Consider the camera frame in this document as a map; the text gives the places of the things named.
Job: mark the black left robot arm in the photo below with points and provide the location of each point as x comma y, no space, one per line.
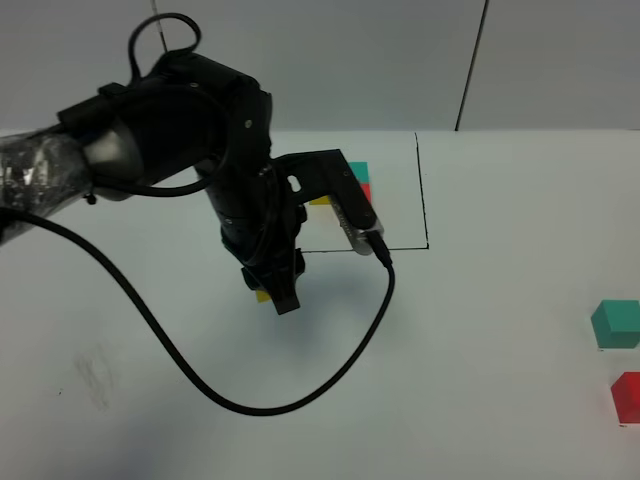
189,125

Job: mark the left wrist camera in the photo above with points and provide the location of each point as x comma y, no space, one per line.
327,173

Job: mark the yellow template block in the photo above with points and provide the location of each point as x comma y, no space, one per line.
324,200

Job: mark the green template block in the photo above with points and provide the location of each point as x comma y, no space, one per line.
360,171

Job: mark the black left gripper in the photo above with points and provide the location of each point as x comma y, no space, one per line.
259,227

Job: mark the red template block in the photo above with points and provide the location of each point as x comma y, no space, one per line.
367,191

